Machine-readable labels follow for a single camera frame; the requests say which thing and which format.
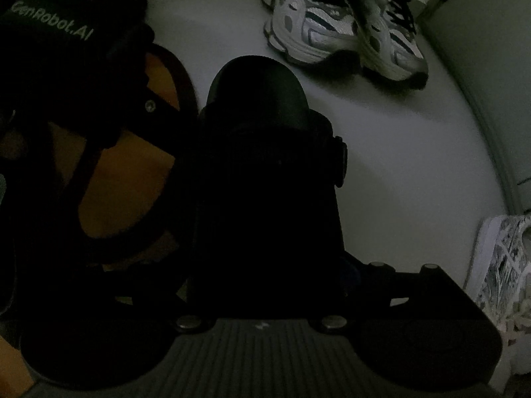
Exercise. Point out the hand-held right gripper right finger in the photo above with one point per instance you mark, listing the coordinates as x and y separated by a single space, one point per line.
390 284

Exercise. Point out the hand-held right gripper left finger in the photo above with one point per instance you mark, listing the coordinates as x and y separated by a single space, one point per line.
157 302

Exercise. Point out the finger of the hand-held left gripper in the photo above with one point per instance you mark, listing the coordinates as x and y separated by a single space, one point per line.
166 112

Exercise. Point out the black rubber clog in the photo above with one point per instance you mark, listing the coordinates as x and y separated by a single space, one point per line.
265 153

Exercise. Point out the beige white sneaker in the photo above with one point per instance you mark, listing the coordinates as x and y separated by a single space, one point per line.
502 265

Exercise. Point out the white grey black-laced sneaker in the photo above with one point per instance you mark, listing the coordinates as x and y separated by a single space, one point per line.
303 29
394 49

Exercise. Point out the orange cat-shaped rug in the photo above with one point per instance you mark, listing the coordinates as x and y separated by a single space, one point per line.
137 199

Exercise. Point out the grey-green cabinet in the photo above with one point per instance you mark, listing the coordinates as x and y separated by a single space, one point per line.
489 70

